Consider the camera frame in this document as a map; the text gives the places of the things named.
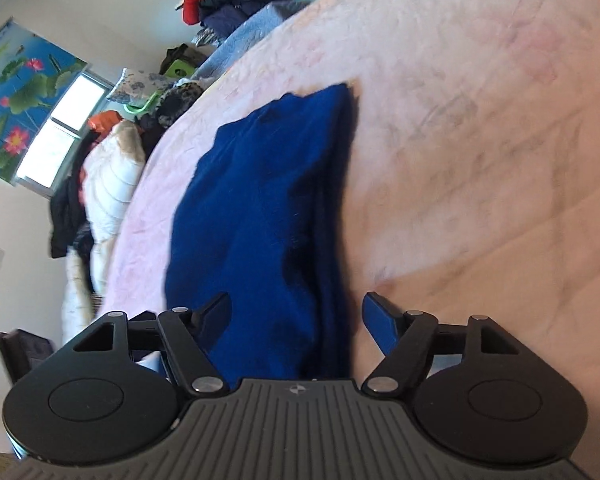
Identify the leopard print garment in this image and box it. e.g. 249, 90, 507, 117
154, 80, 206, 129

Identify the green plastic object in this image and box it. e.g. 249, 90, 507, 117
123, 60, 196, 116

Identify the white quilted duvet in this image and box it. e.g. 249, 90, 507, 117
61, 120, 146, 342

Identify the floral patterned pillow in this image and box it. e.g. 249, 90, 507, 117
107, 68, 166, 106

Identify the pink floral bed sheet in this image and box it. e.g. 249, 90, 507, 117
93, 0, 600, 441

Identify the bright window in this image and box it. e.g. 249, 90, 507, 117
15, 70, 112, 197

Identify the orange garment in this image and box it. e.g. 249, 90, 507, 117
87, 110, 123, 136

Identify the light blue blanket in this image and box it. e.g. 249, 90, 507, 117
194, 0, 315, 78

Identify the lotus flower roller blind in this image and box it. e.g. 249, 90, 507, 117
0, 20, 86, 182

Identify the blue knit garment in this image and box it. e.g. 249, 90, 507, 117
164, 84, 355, 385

